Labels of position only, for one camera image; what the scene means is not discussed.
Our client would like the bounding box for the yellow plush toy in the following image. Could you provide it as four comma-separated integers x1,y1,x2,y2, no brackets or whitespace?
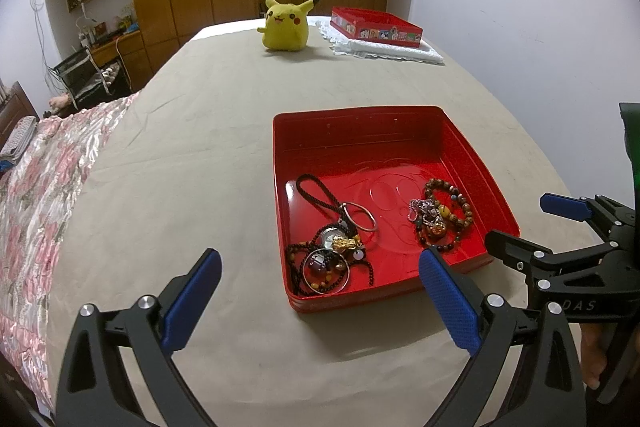
257,0,322,53

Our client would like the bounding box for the white lace cloth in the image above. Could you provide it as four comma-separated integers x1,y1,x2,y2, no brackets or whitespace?
316,18,446,67

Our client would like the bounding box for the person's right hand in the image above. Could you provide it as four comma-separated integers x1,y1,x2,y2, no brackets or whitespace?
580,322,609,391

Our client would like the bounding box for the red printed tin box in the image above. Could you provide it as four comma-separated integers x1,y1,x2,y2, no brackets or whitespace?
330,6,424,49

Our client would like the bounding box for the red tin tray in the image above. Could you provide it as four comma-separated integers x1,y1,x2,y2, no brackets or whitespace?
272,105,522,316

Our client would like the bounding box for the dark bead necklace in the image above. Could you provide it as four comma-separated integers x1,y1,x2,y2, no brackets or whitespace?
285,227,379,296

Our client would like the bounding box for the wooden desk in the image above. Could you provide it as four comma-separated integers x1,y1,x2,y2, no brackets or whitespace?
85,29,151,88

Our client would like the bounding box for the round silver pendant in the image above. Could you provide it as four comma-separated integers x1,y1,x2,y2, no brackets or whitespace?
318,227,343,251

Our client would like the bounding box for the brown bead bracelet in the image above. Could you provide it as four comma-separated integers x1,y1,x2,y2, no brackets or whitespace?
422,178,475,231

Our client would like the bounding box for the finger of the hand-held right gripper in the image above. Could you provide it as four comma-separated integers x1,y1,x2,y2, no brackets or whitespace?
539,192,640,244
485,228,640,325

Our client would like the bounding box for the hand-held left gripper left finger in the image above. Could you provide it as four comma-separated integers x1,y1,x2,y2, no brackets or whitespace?
52,248,223,427

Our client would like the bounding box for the gold charm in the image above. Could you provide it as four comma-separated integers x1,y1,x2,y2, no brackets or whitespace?
332,234,362,254

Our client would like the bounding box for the grey patterned cloth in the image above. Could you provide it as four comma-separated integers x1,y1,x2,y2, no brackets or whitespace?
0,116,38,160

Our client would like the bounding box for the silver chain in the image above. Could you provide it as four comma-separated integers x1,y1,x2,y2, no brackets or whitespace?
407,198,439,226

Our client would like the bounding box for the wooden headboard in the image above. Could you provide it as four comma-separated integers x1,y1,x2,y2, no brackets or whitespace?
0,82,40,144

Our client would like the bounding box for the white desk lamp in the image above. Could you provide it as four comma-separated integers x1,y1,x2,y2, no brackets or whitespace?
75,2,99,46

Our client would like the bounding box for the large silver hoop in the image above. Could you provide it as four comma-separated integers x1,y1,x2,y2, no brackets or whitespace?
301,247,350,296

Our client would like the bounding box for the thin silver bangle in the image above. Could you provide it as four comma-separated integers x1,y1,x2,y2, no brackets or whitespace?
341,202,379,233

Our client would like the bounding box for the amber pendant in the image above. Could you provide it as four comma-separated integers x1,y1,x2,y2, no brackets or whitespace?
428,205,451,241

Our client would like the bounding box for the floral blanket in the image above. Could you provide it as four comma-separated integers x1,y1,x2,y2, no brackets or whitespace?
0,91,146,414

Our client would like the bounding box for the multicoloured bead bracelet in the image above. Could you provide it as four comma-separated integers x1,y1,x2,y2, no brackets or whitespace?
414,222,464,254

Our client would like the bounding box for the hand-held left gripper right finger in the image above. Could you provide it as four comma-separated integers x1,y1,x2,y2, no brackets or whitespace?
419,248,588,427

